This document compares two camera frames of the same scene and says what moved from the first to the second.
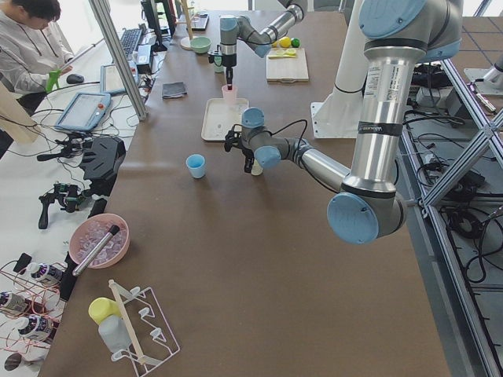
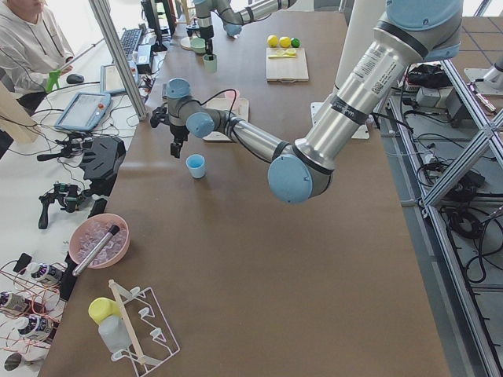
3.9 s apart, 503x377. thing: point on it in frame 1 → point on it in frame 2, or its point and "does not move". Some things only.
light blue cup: (196, 163) does not move
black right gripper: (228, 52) → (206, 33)
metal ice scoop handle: (96, 250) does not move
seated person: (32, 49) does not move
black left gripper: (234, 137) → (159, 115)
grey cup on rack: (114, 334) does not move
